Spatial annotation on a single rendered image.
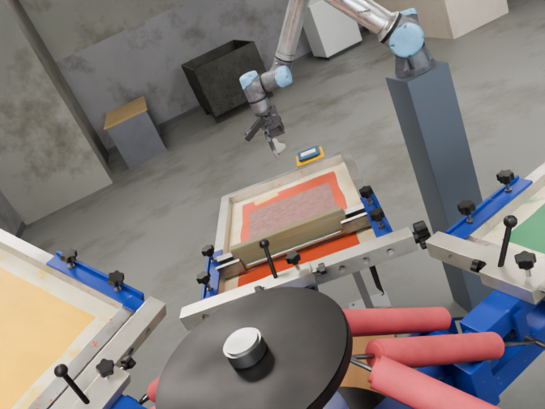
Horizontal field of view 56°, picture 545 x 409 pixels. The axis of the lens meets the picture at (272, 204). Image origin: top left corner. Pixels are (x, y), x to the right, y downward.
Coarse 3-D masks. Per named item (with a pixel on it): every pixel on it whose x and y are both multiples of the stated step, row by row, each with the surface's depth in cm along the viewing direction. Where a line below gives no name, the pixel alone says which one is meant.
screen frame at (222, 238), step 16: (320, 160) 216; (336, 160) 215; (352, 160) 204; (288, 176) 217; (304, 176) 217; (352, 176) 191; (240, 192) 220; (256, 192) 220; (224, 208) 213; (224, 224) 199; (224, 240) 188; (224, 288) 166
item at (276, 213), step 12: (288, 192) 210; (252, 204) 213; (264, 204) 209; (276, 204) 204; (288, 204) 200; (252, 216) 204; (264, 216) 200; (276, 216) 196; (288, 216) 192; (252, 228) 195; (264, 228) 191; (276, 228) 187; (276, 264) 167; (288, 264) 164; (240, 276) 169; (252, 276) 166; (264, 276) 163
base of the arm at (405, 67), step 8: (424, 48) 194; (416, 56) 193; (424, 56) 194; (400, 64) 197; (408, 64) 195; (416, 64) 194; (424, 64) 194; (432, 64) 196; (400, 72) 198; (408, 72) 195; (416, 72) 194
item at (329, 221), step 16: (336, 208) 160; (304, 224) 161; (320, 224) 161; (336, 224) 161; (256, 240) 163; (272, 240) 163; (288, 240) 163; (304, 240) 163; (240, 256) 165; (256, 256) 165
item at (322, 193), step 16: (320, 176) 211; (336, 176) 205; (304, 192) 204; (320, 192) 198; (336, 192) 193; (304, 208) 192; (320, 208) 187; (336, 240) 165; (352, 240) 161; (304, 256) 164; (320, 256) 160
